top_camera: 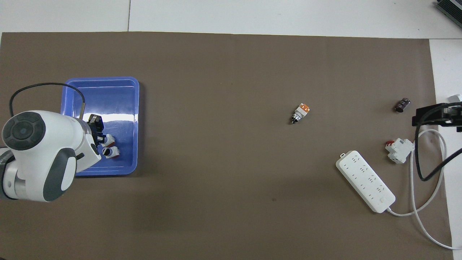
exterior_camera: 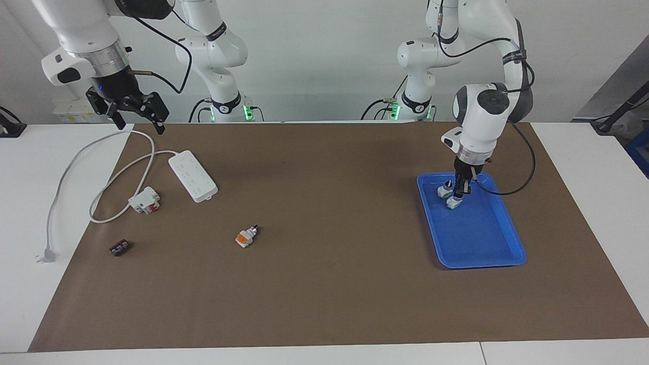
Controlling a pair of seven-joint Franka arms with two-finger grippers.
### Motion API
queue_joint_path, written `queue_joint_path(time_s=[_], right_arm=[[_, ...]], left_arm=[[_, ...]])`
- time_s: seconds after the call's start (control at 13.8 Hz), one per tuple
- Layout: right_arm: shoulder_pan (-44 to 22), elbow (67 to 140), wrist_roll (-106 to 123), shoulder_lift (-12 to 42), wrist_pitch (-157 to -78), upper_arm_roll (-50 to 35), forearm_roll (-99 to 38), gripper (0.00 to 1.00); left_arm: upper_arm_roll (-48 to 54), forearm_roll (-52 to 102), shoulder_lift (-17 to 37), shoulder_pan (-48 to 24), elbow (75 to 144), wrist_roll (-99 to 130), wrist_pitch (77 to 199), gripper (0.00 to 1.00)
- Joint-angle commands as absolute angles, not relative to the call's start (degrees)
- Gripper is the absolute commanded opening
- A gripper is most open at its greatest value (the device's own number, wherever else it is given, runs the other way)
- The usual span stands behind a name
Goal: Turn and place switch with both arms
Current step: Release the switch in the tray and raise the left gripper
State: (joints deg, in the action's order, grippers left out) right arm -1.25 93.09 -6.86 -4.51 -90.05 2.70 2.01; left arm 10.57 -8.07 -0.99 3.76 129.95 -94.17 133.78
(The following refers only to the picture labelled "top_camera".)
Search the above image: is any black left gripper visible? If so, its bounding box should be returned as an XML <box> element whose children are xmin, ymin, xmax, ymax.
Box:
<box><xmin>86</xmin><ymin>114</ymin><xmax>105</xmax><ymax>155</ymax></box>

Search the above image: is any white red circuit breaker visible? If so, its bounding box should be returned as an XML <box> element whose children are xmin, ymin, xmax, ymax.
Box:
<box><xmin>384</xmin><ymin>138</ymin><xmax>415</xmax><ymax>164</ymax></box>

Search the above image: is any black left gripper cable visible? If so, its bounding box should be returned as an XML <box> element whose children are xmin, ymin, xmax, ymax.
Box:
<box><xmin>9</xmin><ymin>83</ymin><xmax>87</xmax><ymax>118</ymax></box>

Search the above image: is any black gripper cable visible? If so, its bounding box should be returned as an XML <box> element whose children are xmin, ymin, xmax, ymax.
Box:
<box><xmin>414</xmin><ymin>103</ymin><xmax>462</xmax><ymax>182</ymax></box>
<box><xmin>9</xmin><ymin>83</ymin><xmax>87</xmax><ymax>118</ymax></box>

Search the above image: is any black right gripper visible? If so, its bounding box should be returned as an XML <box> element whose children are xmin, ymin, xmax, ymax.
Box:
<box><xmin>413</xmin><ymin>102</ymin><xmax>462</xmax><ymax>132</ymax></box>

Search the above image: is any white power strip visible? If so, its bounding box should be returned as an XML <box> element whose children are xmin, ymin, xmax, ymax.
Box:
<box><xmin>336</xmin><ymin>151</ymin><xmax>396</xmax><ymax>213</ymax></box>

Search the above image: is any brown table mat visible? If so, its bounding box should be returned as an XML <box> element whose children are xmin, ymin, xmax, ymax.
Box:
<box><xmin>0</xmin><ymin>32</ymin><xmax>453</xmax><ymax>260</ymax></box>

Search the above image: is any blue plastic tray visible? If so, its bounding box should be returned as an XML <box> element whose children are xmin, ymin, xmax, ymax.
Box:
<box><xmin>61</xmin><ymin>77</ymin><xmax>140</xmax><ymax>176</ymax></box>

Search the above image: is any dark grey ribbed device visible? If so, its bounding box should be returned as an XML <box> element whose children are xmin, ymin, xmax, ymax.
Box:
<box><xmin>435</xmin><ymin>0</ymin><xmax>462</xmax><ymax>26</ymax></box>

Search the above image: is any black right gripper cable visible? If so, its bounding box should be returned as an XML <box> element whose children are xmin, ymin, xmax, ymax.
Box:
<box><xmin>414</xmin><ymin>103</ymin><xmax>462</xmax><ymax>182</ymax></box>

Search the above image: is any white power cable with plug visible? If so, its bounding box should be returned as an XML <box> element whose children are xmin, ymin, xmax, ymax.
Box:
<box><xmin>386</xmin><ymin>94</ymin><xmax>462</xmax><ymax>250</ymax></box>

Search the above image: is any small dark terminal block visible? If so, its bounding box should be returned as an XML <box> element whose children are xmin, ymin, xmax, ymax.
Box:
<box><xmin>395</xmin><ymin>97</ymin><xmax>412</xmax><ymax>113</ymax></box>

